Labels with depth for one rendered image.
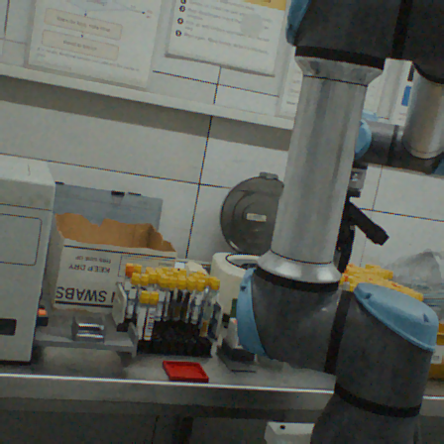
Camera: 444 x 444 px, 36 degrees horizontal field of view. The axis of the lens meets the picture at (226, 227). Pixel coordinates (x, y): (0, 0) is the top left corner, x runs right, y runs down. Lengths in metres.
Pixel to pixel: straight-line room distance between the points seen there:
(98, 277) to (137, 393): 0.35
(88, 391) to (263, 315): 0.36
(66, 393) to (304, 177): 0.52
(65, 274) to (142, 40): 0.62
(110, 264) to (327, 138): 0.68
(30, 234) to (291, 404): 0.54
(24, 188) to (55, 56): 0.67
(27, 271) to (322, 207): 0.48
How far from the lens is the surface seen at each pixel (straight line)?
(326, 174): 0.88
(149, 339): 1.27
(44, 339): 1.17
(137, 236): 1.71
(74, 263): 1.42
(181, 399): 1.19
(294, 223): 0.89
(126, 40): 1.72
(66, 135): 1.72
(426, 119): 1.07
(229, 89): 1.79
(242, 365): 1.27
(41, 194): 1.09
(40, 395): 1.14
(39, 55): 1.71
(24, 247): 1.10
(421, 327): 0.91
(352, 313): 0.91
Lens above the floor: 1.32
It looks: 9 degrees down
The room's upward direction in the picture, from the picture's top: 11 degrees clockwise
